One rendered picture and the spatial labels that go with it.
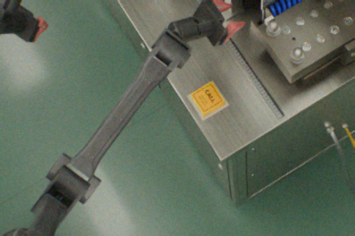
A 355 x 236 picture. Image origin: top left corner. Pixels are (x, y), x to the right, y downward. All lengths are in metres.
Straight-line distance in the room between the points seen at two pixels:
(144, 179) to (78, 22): 0.74
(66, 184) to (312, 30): 0.74
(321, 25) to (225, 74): 0.30
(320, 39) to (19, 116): 1.52
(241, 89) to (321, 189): 0.95
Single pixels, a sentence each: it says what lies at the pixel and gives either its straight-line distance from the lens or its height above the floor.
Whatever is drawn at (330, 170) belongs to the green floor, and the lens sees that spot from 2.84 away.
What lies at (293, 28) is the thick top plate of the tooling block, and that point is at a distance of 1.89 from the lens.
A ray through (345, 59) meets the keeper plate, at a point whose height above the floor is 0.96.
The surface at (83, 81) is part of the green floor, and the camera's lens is 3.01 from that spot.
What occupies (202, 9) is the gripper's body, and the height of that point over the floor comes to 1.13.
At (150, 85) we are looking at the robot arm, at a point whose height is 1.20.
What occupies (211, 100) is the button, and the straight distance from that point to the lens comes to 1.93.
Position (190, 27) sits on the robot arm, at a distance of 1.73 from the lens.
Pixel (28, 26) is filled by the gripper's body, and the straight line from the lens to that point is 1.87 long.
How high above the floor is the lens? 2.75
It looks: 71 degrees down
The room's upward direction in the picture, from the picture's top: 12 degrees counter-clockwise
